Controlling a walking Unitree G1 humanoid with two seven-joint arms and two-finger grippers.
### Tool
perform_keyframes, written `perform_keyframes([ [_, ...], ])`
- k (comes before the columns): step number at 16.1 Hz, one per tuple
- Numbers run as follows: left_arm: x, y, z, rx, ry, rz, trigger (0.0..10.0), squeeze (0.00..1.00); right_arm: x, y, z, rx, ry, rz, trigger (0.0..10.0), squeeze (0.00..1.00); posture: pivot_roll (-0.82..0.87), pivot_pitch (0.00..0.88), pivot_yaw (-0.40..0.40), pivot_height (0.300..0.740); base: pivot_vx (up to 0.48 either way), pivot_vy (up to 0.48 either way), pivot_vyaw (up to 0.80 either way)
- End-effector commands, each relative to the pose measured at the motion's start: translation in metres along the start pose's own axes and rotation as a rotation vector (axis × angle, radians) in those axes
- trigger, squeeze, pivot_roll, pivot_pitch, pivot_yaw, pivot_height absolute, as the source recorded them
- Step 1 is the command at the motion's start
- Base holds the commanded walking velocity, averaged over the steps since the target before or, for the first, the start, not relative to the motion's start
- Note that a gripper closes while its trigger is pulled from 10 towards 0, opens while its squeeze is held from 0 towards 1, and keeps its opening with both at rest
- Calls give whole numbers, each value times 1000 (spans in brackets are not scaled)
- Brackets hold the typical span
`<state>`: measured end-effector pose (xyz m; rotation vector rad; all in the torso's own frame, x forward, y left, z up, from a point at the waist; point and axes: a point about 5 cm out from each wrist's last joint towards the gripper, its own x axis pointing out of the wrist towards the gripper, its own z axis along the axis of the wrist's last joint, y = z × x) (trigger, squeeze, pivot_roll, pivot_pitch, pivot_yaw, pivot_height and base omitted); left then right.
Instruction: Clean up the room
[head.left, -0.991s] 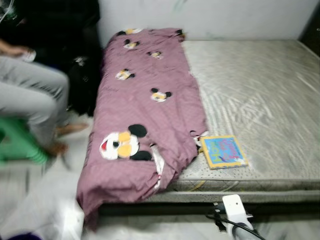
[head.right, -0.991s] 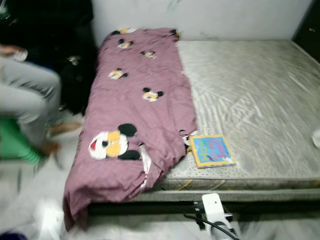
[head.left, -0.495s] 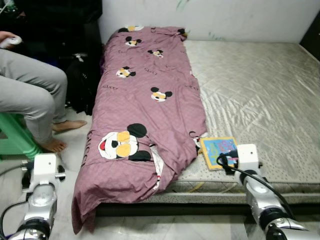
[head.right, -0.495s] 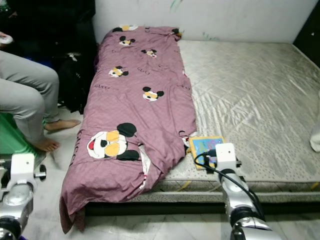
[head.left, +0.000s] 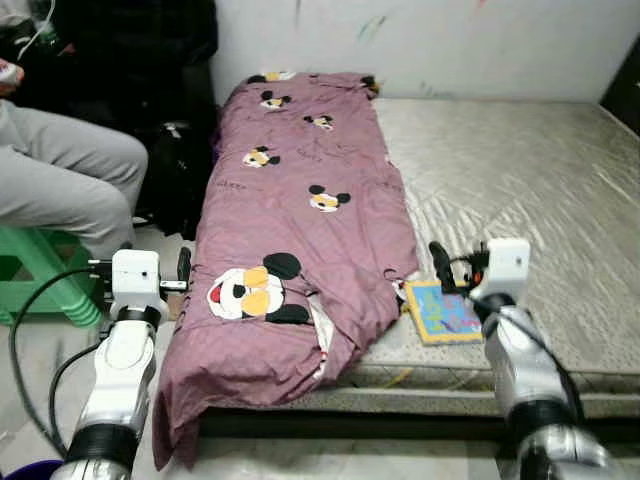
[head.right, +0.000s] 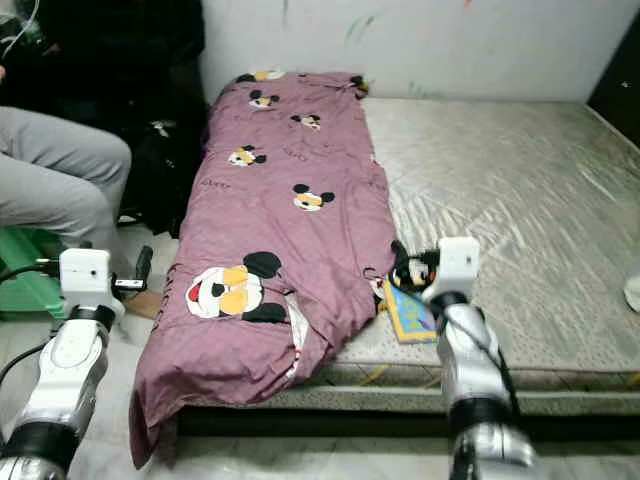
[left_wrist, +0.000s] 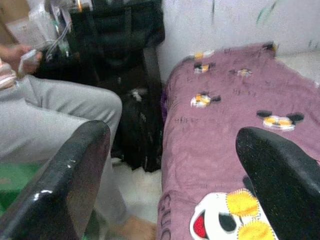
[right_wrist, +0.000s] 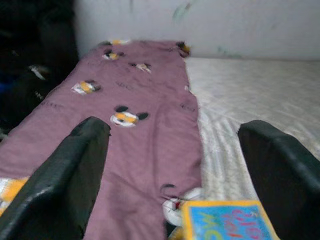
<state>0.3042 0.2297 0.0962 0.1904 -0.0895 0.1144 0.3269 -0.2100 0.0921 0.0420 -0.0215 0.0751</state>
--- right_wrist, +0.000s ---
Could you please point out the colourful children's board book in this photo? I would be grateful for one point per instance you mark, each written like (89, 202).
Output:
(225, 222)

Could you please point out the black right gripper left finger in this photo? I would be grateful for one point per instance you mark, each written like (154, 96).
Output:
(55, 190)

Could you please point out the black backpack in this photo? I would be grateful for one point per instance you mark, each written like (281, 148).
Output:
(25, 105)

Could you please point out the dark tall cabinet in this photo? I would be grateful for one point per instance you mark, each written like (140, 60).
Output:
(60, 45)

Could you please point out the pink cartoon mouse blanket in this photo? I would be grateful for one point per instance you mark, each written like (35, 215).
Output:
(150, 150)

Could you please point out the small white ribbon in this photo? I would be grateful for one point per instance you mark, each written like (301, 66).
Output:
(37, 72)

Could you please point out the beige quilted mattress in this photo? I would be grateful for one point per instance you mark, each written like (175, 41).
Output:
(250, 87)

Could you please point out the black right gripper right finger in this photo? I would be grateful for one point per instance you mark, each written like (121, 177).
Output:
(287, 190)

